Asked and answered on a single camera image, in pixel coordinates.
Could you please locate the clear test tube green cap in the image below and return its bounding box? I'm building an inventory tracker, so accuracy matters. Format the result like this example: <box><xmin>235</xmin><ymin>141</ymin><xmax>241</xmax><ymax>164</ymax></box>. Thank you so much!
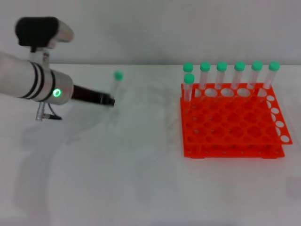
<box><xmin>248</xmin><ymin>60</ymin><xmax>263</xmax><ymax>91</ymax></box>
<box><xmin>183</xmin><ymin>62</ymin><xmax>194</xmax><ymax>91</ymax></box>
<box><xmin>200</xmin><ymin>61</ymin><xmax>211</xmax><ymax>91</ymax></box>
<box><xmin>184</xmin><ymin>73</ymin><xmax>196</xmax><ymax>104</ymax></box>
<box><xmin>216</xmin><ymin>61</ymin><xmax>228</xmax><ymax>91</ymax></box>
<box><xmin>110</xmin><ymin>70</ymin><xmax>124</xmax><ymax>124</ymax></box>
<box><xmin>258</xmin><ymin>61</ymin><xmax>280</xmax><ymax>97</ymax></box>
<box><xmin>231</xmin><ymin>61</ymin><xmax>246</xmax><ymax>91</ymax></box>

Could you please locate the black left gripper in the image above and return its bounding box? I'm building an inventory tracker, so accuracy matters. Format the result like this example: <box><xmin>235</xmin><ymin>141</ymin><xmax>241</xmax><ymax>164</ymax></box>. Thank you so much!
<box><xmin>71</xmin><ymin>84</ymin><xmax>115</xmax><ymax>107</ymax></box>

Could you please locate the orange test tube rack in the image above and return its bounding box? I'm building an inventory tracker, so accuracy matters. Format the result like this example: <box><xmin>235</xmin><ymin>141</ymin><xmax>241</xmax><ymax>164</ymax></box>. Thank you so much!
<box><xmin>180</xmin><ymin>82</ymin><xmax>293</xmax><ymax>160</ymax></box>

